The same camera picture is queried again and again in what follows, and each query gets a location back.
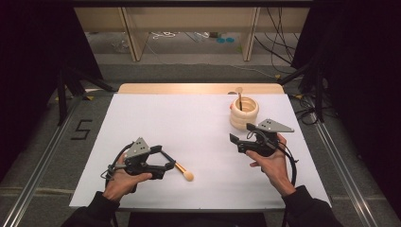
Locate thin black makeup brush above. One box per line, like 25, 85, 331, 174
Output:
235, 86, 244, 112

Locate person's right hand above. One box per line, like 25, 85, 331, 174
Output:
245, 133, 297, 198

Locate makeup brush with fluffy head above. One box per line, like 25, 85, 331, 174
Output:
160, 150, 195, 183

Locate right hand-held gripper cable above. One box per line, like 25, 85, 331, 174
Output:
277, 141, 300, 187

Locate black hanging cables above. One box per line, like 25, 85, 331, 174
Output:
253, 7, 301, 76

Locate white table mat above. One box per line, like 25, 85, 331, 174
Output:
68, 93, 333, 211

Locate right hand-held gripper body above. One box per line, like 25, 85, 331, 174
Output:
237, 118, 295, 158

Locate black stool seat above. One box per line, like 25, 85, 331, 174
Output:
127, 211, 268, 227

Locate person's left hand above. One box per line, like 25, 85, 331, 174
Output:
102, 154, 153, 203

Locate black cables on floor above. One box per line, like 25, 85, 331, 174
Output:
289, 93, 320, 126

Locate left hand-held gripper cable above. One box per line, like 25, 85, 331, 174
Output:
99, 142, 135, 187

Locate metal floor rail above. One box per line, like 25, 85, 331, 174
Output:
314, 120, 381, 227
0, 96, 83, 227

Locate cream ringed brush holder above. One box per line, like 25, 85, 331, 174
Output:
229, 96, 260, 131

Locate white cord on floor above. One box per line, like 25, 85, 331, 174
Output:
150, 30, 180, 41

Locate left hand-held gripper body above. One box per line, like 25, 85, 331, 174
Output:
113, 136, 166, 181

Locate light wooden shelf unit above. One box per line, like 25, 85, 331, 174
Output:
72, 7, 312, 62

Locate hand-held gripper cable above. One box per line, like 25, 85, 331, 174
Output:
99, 142, 135, 187
277, 141, 300, 187

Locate black tripod stand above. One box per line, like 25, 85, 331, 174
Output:
276, 58, 326, 124
56, 64, 115, 128

